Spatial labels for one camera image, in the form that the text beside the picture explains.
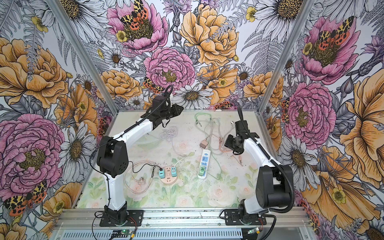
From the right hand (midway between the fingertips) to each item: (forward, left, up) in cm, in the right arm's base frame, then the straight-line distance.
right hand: (227, 148), depth 89 cm
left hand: (+20, +25, +12) cm, 34 cm away
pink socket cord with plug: (-15, +49, -7) cm, 52 cm away
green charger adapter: (-12, +15, -3) cm, 20 cm away
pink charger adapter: (+8, +13, -7) cm, 17 cm away
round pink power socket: (-12, +34, -6) cm, 37 cm away
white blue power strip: (-4, +13, -8) cm, 16 cm away
